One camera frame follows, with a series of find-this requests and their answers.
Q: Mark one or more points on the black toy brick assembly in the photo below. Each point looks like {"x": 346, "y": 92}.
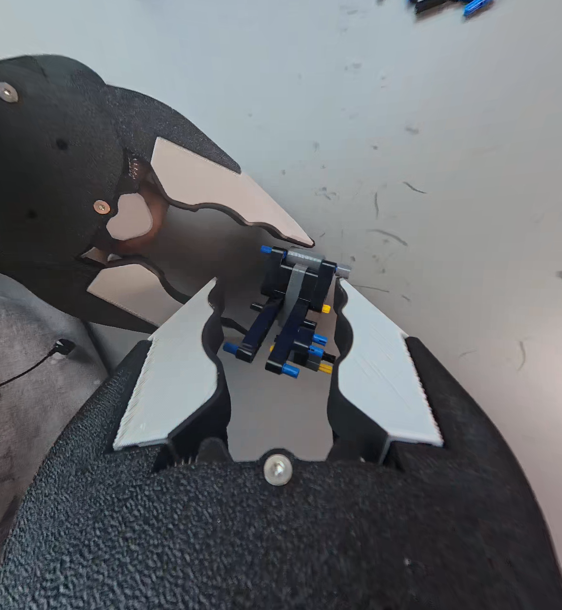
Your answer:
{"x": 274, "y": 281}

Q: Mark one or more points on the grey desk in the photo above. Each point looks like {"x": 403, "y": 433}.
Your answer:
{"x": 405, "y": 143}

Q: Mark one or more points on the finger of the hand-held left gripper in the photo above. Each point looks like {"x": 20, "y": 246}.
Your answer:
{"x": 224, "y": 190}
{"x": 128, "y": 290}

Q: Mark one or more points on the person's grey patterned sweatshirt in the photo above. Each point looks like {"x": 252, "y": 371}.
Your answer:
{"x": 23, "y": 452}

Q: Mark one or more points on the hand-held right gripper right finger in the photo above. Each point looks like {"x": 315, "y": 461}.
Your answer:
{"x": 386, "y": 381}

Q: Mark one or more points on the pile of blue black pins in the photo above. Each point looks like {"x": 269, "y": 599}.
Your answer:
{"x": 476, "y": 7}

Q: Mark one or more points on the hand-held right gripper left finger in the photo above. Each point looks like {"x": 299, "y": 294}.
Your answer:
{"x": 176, "y": 371}

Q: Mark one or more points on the person's left hand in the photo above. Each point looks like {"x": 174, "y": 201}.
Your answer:
{"x": 159, "y": 214}

